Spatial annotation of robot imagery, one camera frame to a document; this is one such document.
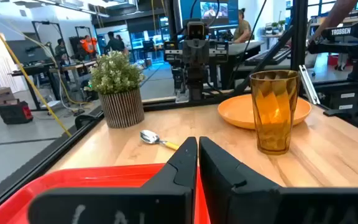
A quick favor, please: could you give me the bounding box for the amber faceted plastic cup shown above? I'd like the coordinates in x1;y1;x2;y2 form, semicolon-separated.
249;70;301;156

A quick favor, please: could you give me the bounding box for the black and red power box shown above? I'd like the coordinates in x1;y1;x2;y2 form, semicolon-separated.
0;98;34;125

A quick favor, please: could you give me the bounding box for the black workbench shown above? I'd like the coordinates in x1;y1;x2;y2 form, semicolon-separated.
9;61;62;111

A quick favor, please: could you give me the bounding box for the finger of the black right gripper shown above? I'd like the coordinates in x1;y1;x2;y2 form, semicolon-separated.
186;64;196;100
195;64;204;100

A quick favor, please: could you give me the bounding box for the person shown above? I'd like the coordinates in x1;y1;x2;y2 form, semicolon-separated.
105;30;127;55
54;38;71;66
233;7;254;44
79;34;98;60

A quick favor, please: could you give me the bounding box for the orange plastic plate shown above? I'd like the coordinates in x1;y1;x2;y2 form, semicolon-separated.
217;94;312;131

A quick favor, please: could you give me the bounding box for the yellow hanging cable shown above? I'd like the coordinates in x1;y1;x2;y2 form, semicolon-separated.
0;2;73;138

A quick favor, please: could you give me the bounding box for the large wall display screen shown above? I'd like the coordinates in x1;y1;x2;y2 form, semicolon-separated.
178;0;239;29

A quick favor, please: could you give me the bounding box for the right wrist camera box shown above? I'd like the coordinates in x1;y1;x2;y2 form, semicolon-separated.
187;21;205;40

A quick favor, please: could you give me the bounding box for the person's forearm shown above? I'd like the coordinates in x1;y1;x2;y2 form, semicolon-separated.
309;0;358;43

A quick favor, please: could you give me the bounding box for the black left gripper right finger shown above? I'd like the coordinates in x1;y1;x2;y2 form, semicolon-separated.
199;136;358;224

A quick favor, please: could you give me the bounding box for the potted plant in ribbed pot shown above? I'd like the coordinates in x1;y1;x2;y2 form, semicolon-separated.
85;50;146;129

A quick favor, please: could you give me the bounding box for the red plastic tray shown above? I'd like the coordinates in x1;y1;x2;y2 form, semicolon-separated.
0;163;211;224

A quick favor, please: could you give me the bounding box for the spoon with yellow handle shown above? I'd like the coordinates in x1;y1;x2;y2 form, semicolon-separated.
139;129;180;151

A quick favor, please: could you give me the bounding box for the silver metal bracket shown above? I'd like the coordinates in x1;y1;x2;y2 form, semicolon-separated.
298;64;321;105

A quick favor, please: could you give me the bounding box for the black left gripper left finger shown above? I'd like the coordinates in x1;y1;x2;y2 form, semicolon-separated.
28;136;198;224

